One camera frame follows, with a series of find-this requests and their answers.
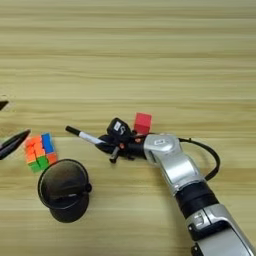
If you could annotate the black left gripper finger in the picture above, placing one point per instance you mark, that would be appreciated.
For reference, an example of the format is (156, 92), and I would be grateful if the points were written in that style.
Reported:
(2, 104)
(13, 143)

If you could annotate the red cube block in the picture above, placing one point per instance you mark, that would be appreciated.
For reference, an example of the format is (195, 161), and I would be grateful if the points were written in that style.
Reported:
(142, 123)

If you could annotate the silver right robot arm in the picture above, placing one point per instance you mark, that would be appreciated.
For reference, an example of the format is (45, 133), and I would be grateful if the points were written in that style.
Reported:
(180, 166)

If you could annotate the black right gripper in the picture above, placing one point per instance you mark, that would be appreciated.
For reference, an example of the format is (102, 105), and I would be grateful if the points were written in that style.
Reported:
(131, 148)

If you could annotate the grey marker with black cap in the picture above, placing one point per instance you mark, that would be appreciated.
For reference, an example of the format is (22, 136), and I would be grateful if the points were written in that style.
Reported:
(87, 136)

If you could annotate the black mesh pen cup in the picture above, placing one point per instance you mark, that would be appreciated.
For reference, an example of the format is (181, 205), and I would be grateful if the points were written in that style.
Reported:
(63, 206)

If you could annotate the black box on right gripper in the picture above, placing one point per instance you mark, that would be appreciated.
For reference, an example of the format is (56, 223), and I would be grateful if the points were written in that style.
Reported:
(118, 127)

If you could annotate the black pen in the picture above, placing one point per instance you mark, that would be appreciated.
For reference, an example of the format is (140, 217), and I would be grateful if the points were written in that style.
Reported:
(87, 188)

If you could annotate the multicolour puzzle cube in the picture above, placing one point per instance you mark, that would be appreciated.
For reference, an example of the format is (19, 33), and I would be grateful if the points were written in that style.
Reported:
(40, 151)

